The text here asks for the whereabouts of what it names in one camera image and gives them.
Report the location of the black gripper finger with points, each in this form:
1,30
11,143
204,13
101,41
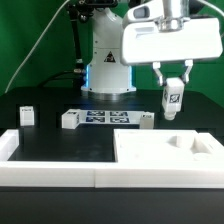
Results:
185,77
156,67

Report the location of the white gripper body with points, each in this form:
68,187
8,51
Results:
143,43

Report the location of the white square tabletop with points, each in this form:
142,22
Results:
145,146

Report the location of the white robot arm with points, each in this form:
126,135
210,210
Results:
107,77

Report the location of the sheet of fiducial tags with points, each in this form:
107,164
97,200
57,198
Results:
110,117

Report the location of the white U-shaped obstacle fence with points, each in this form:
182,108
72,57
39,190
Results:
192,174

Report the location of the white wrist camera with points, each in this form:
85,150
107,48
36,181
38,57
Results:
146,12

